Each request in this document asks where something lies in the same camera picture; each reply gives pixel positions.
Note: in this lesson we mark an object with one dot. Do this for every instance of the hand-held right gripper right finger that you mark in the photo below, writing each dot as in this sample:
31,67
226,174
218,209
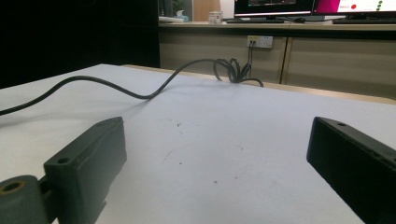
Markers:
351,165

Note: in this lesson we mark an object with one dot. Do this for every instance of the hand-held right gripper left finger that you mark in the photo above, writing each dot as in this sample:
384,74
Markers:
90,165

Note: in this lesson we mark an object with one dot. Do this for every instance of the beige desk counter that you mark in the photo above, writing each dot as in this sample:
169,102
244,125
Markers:
280,56

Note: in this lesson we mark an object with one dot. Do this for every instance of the black keyboard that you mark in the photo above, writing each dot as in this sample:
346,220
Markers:
364,21
255,21

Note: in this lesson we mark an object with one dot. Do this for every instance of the black computer mouse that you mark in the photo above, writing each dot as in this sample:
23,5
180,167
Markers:
299,20

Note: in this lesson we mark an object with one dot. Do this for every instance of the monitor with pink screen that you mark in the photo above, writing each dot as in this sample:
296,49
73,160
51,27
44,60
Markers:
355,6

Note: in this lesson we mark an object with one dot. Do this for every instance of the tissue pack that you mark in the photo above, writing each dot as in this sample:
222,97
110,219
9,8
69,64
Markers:
181,15

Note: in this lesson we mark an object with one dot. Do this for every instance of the black computer monitor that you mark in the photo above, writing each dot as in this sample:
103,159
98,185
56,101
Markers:
272,6

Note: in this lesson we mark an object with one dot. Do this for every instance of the white wall socket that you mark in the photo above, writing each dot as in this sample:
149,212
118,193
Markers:
260,41

